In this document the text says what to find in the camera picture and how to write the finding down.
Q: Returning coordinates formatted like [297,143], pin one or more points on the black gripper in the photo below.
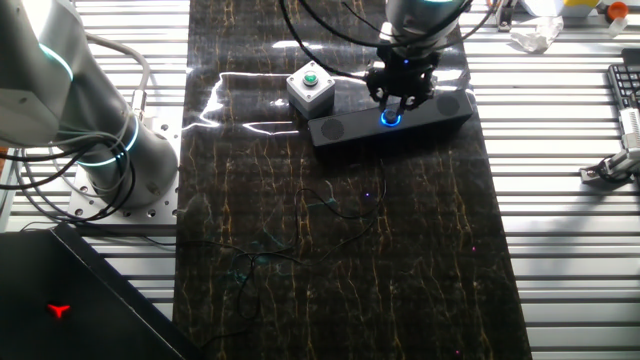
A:
[407,70]

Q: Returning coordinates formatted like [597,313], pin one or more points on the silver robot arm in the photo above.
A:
[50,75]

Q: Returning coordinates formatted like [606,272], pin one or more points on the black speaker bar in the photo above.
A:
[430,125]

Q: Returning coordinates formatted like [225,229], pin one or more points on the white box with green button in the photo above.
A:
[310,95]

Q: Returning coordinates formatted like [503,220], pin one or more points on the crumpled clear plastic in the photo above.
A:
[537,37]

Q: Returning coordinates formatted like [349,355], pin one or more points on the white box with yellow item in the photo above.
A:
[550,7]

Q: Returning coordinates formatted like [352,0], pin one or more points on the dark marble pattern mat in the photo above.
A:
[350,275]

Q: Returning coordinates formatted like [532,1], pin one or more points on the black keyboard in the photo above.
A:
[624,82]

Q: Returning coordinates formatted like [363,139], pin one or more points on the small bottle with orange cap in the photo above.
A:
[617,15]

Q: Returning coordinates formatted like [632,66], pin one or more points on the black box with red logo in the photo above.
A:
[50,300]

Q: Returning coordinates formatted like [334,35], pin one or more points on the small metal bracket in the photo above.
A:
[506,17]

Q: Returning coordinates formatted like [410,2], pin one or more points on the small silver camera on bracket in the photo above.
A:
[631,145]

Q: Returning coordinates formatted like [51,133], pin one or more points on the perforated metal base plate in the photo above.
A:
[165,210]

